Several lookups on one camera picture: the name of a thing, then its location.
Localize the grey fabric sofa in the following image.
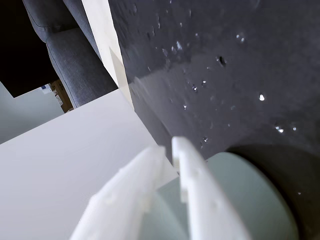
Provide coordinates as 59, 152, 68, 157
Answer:
21, 0, 119, 109

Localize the silver metal cup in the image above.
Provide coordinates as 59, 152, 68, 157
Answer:
139, 151, 300, 240

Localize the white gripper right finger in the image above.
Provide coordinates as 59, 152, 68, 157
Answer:
171, 135, 251, 240

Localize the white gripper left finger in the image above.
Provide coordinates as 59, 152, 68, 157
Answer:
69, 145, 166, 240

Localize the brown cardboard box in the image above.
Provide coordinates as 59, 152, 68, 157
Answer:
49, 79, 75, 114

